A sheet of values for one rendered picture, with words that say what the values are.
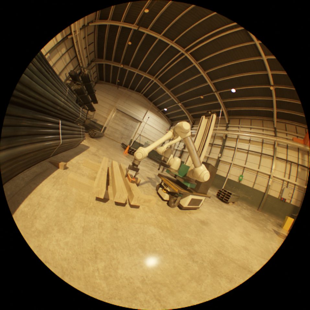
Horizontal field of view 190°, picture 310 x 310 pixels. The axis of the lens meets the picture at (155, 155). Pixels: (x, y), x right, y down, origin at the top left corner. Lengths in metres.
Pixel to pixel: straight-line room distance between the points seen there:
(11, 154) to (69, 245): 0.58
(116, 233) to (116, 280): 0.35
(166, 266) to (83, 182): 0.92
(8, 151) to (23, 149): 0.15
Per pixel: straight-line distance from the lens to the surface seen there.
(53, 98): 1.10
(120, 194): 0.80
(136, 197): 0.85
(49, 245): 0.65
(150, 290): 0.64
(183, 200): 1.45
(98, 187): 0.76
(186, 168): 1.61
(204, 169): 1.13
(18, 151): 0.80
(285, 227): 6.24
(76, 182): 0.97
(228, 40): 9.53
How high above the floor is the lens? 0.58
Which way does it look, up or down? level
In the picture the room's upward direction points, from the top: 25 degrees clockwise
